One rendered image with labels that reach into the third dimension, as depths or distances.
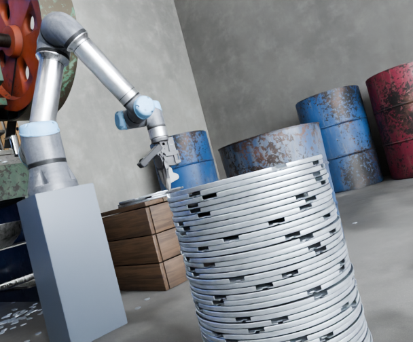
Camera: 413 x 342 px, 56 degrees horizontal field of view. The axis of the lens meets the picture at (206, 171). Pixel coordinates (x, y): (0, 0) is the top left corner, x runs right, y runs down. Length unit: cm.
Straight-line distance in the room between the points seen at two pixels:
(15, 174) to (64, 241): 68
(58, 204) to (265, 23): 380
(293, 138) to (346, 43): 289
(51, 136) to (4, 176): 56
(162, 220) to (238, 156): 40
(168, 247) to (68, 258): 47
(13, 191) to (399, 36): 345
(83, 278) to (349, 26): 361
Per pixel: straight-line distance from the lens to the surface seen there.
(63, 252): 120
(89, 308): 124
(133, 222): 158
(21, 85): 230
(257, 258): 59
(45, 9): 200
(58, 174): 125
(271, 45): 459
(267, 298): 60
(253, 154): 141
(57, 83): 150
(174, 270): 156
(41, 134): 127
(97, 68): 142
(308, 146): 145
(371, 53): 416
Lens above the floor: 35
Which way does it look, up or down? 2 degrees up
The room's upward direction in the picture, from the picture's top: 14 degrees counter-clockwise
